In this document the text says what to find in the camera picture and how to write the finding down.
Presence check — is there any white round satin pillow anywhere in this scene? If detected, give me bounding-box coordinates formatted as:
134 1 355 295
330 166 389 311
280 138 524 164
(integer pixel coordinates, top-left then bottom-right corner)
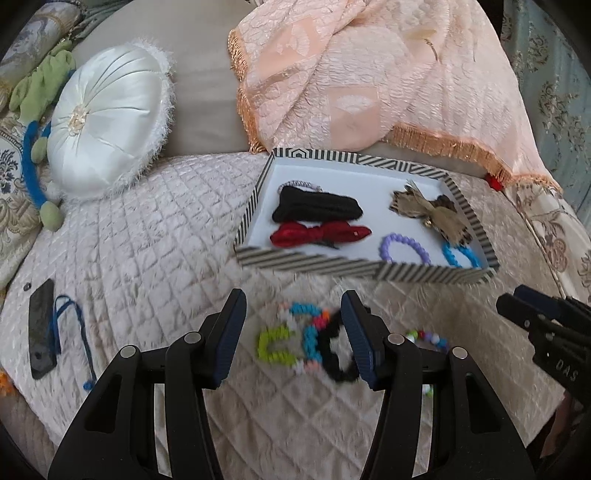
46 37 176 201

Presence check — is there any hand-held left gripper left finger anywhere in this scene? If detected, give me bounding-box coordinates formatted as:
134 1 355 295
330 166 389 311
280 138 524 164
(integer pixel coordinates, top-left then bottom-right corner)
46 288 247 480

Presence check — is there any black flat device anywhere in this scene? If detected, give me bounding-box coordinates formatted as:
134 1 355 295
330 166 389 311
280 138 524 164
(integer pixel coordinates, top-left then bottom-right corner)
28 278 58 380

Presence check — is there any striped cardboard box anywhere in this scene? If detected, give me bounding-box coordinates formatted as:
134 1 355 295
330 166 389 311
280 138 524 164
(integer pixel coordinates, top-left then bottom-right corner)
233 147 501 284

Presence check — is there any teal patterned curtain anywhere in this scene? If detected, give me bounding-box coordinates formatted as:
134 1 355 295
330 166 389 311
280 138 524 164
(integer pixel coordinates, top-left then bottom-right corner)
501 0 591 195

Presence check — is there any beige quilted bedspread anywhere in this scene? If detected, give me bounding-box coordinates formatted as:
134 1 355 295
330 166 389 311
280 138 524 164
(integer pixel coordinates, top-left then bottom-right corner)
0 150 568 480

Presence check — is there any purple bead bracelet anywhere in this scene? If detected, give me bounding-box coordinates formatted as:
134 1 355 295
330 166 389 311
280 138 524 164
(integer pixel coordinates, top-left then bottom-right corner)
379 233 432 266

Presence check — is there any thin blue lanyard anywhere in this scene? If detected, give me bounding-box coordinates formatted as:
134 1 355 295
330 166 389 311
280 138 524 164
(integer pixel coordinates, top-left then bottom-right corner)
53 296 98 391

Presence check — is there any grey patterned bolster pillow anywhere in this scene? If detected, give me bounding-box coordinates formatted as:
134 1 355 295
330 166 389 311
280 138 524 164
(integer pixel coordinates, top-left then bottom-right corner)
0 0 84 93

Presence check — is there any pastel multicolour bead bracelet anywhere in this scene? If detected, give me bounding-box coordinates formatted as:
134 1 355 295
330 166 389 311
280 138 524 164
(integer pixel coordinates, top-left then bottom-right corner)
404 329 450 398

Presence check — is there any green plush toy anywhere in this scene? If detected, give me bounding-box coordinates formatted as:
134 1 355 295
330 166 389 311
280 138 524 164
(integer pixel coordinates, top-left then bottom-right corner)
9 39 77 232

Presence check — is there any beige sofa back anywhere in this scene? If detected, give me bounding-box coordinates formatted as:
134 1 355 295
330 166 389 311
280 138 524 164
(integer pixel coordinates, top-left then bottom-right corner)
69 0 490 178

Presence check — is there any tan bow hair clip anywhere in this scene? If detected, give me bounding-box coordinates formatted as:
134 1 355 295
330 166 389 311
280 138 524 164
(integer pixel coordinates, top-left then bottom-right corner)
389 182 474 245

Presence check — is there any blue fuzzy cord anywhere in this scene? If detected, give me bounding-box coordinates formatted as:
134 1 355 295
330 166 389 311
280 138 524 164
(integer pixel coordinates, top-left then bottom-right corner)
22 121 52 209

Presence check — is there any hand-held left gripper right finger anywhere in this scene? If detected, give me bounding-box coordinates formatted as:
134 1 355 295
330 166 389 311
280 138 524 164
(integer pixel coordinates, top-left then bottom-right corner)
341 290 539 480

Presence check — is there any green bead bracelet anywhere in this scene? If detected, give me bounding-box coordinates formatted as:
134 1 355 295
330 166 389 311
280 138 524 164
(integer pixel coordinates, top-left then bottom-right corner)
257 325 298 367

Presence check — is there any black bead bracelet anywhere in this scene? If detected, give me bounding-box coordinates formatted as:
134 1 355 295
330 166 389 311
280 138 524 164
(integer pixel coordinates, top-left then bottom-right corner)
320 307 370 383

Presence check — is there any beige damask cushion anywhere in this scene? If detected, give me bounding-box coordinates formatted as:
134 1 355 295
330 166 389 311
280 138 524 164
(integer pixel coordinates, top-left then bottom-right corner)
0 113 51 289

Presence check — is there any red bow hair clip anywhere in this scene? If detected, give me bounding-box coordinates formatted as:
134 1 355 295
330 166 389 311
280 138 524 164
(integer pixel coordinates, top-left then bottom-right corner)
270 220 372 250

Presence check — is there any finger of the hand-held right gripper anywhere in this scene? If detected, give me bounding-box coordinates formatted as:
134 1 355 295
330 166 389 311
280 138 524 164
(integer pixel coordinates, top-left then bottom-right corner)
515 285 591 324
496 293 561 330

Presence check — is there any peach fringed blanket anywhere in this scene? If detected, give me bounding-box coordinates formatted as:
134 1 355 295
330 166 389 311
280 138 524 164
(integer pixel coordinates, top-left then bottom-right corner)
228 0 561 195

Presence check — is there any floral patterned cushion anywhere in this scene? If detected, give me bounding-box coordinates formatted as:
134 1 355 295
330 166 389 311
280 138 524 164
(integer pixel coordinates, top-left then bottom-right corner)
510 178 591 301

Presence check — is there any cyan multicolour bead bracelet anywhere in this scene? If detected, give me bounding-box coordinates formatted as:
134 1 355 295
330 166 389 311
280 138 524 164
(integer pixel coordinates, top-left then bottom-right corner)
279 302 333 374

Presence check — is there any blue bead bracelet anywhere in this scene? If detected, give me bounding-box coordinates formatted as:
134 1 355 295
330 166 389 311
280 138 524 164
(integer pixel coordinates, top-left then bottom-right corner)
442 242 482 270

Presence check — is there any long black scrunchie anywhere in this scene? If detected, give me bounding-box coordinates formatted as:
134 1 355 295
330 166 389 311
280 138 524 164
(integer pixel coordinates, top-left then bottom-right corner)
271 185 364 224

